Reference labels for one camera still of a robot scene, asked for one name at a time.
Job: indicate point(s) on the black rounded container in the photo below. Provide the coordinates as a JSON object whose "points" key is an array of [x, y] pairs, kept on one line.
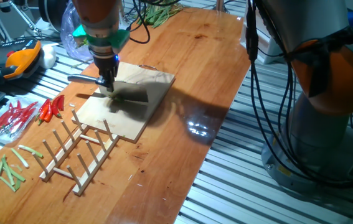
{"points": [[51, 12]]}

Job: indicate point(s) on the steel cleaver knife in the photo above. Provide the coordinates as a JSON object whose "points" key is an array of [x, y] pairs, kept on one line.
{"points": [[129, 93]]}

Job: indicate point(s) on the clear bag of red chilies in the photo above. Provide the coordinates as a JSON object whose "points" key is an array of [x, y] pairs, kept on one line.
{"points": [[8, 123]]}

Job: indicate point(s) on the large varnished wooden board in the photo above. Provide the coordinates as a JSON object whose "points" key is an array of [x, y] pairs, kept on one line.
{"points": [[151, 174]]}

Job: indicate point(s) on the light wooden cutting board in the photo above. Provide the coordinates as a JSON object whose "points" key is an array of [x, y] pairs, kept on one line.
{"points": [[123, 121]]}

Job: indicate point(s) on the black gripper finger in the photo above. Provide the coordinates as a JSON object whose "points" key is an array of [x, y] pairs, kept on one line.
{"points": [[111, 85], [101, 81]]}

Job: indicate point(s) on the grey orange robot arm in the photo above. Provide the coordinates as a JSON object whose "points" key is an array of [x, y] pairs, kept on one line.
{"points": [[319, 140]]}

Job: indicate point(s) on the white lumpy object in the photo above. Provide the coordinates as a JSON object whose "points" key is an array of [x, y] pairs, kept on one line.
{"points": [[48, 56]]}

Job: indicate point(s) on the clear plastic bag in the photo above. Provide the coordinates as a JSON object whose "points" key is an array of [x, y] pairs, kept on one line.
{"points": [[70, 34]]}

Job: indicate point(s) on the orange black teach pendant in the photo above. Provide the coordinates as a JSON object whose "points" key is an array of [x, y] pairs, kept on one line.
{"points": [[23, 59]]}

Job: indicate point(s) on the chopped green vegetables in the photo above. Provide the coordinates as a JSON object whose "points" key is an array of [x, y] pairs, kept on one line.
{"points": [[83, 43]]}

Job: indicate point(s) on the wooden peg dish rack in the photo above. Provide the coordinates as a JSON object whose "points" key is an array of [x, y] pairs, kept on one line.
{"points": [[97, 165]]}

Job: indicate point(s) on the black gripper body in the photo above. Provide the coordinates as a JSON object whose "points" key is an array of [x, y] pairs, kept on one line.
{"points": [[106, 63]]}

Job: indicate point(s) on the white vegetable scrap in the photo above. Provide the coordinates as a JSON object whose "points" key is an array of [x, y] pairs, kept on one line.
{"points": [[72, 105]]}

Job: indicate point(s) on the red chili pepper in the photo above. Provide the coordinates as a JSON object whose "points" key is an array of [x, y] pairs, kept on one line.
{"points": [[61, 102], [55, 107], [48, 113], [43, 112]]}

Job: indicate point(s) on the pale scallion peel piece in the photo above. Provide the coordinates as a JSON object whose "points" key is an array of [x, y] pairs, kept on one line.
{"points": [[16, 167]]}

